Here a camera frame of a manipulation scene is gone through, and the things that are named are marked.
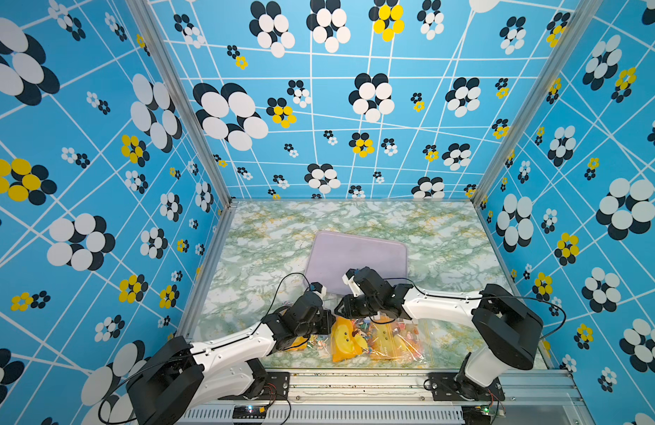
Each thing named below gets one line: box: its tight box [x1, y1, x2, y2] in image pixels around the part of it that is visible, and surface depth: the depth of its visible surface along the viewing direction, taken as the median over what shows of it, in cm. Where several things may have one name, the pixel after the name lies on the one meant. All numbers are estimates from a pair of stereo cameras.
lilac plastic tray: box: [304, 231, 409, 296], surface depth 104 cm
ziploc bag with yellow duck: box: [285, 333, 333, 353], surface depth 81 cm
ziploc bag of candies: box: [350, 315, 426, 362], surface depth 81 cm
